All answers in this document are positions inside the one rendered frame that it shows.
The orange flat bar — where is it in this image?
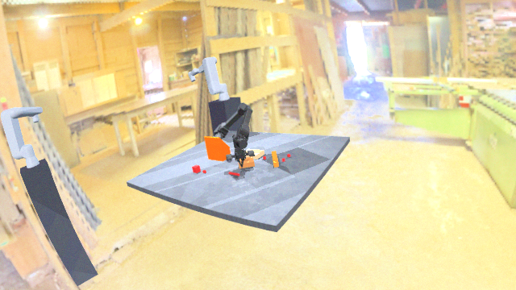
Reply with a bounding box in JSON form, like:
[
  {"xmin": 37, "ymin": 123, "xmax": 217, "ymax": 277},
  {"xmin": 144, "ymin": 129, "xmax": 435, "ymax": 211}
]
[{"xmin": 272, "ymin": 151, "xmax": 279, "ymax": 167}]

